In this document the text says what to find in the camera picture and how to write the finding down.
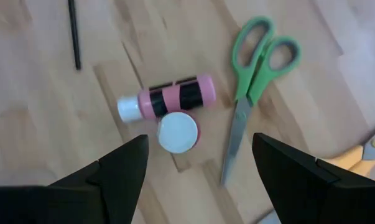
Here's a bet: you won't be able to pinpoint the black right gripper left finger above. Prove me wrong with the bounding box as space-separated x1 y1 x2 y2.
0 134 150 224

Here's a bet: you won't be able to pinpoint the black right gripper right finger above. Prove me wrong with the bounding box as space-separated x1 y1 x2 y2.
251 133 375 224

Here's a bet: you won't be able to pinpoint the red paint bottle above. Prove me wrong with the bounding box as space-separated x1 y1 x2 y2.
156 111 202 155

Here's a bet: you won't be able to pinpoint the pink paint bottle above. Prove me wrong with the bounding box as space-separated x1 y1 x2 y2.
117 73 217 124

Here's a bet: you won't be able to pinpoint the thin black paintbrush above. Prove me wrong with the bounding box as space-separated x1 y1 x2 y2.
67 0 82 71

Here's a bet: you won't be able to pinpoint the yellow-handled scissors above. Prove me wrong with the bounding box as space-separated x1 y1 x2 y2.
325 124 375 179

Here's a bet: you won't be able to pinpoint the green-handled scissors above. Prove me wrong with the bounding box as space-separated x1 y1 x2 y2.
220 16 302 187

